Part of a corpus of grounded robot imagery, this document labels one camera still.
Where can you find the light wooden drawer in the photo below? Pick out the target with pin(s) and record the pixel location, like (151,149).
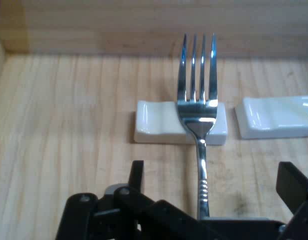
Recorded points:
(68,125)

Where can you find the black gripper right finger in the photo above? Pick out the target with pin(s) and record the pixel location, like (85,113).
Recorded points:
(292,185)

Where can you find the white ceramic cutlery rest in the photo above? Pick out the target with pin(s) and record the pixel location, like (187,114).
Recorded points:
(156,120)
(276,117)

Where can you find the silver metal fork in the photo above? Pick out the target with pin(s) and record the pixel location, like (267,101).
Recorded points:
(196,110)

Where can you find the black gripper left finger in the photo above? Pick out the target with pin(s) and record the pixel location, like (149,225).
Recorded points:
(133,215)

